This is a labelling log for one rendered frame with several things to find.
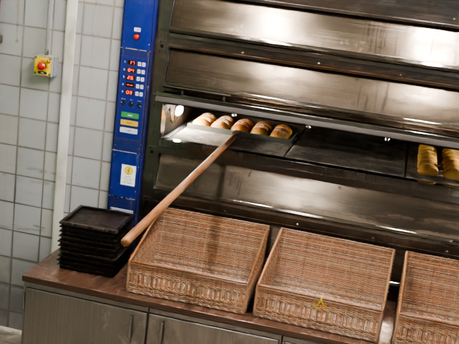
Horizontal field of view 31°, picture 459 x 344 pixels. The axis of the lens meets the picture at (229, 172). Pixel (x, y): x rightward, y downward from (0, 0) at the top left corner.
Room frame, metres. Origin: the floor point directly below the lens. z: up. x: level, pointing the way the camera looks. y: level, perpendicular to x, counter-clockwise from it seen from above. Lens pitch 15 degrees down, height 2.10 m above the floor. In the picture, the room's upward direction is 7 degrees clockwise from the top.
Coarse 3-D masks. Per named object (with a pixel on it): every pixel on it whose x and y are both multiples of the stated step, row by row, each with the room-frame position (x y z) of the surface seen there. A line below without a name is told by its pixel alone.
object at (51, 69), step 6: (36, 54) 4.00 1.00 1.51; (42, 54) 4.02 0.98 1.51; (36, 60) 3.98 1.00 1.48; (42, 60) 3.98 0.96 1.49; (54, 60) 3.99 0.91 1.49; (36, 66) 3.98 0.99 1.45; (48, 66) 3.97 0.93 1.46; (54, 66) 3.99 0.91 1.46; (36, 72) 3.98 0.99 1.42; (42, 72) 3.98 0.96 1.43; (48, 72) 3.97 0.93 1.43; (54, 72) 3.99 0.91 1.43
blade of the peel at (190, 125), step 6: (192, 126) 4.25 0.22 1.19; (198, 126) 4.24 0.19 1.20; (204, 126) 4.24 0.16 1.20; (210, 126) 4.23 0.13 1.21; (216, 132) 4.23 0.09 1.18; (222, 132) 4.22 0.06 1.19; (228, 132) 4.21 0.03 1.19; (246, 132) 4.20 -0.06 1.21; (270, 132) 4.37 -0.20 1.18; (294, 132) 4.45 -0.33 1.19; (252, 138) 4.19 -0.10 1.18; (258, 138) 4.19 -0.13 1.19; (264, 138) 4.18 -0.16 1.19; (270, 138) 4.18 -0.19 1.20; (276, 138) 4.17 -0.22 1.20; (282, 138) 4.16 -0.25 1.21; (288, 144) 4.16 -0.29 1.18
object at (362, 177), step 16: (160, 144) 3.93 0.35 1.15; (176, 144) 3.91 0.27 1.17; (192, 144) 3.90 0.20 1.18; (256, 160) 3.83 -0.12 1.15; (272, 160) 3.82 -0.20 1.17; (288, 160) 3.81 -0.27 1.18; (304, 160) 3.84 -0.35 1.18; (336, 176) 3.76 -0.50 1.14; (352, 176) 3.74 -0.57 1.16; (368, 176) 3.73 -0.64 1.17; (384, 176) 3.72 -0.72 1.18; (432, 192) 3.67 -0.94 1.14; (448, 192) 3.66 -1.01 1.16
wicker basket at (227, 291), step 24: (168, 216) 3.86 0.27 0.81; (192, 216) 3.85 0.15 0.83; (216, 216) 3.83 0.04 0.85; (144, 240) 3.60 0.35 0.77; (168, 240) 3.83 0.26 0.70; (192, 240) 3.81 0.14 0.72; (216, 240) 3.80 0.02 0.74; (240, 240) 3.78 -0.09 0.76; (264, 240) 3.67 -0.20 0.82; (144, 264) 3.41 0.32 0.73; (168, 264) 3.79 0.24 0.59; (192, 264) 3.78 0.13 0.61; (216, 264) 3.76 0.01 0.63; (240, 264) 3.75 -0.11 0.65; (144, 288) 3.41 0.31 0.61; (168, 288) 3.50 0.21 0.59; (192, 288) 3.38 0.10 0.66; (216, 288) 3.36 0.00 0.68; (240, 288) 3.34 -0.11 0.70; (240, 312) 3.33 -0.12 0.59
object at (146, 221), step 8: (232, 136) 4.05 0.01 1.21; (224, 144) 3.85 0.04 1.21; (216, 152) 3.68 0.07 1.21; (208, 160) 3.52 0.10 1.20; (200, 168) 3.38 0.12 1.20; (192, 176) 3.24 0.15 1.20; (184, 184) 3.11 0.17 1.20; (176, 192) 2.99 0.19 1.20; (168, 200) 2.89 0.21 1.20; (160, 208) 2.78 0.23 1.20; (152, 216) 2.69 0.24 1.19; (144, 224) 2.60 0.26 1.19; (128, 232) 2.50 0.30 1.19; (136, 232) 2.52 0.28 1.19; (128, 240) 2.44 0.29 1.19
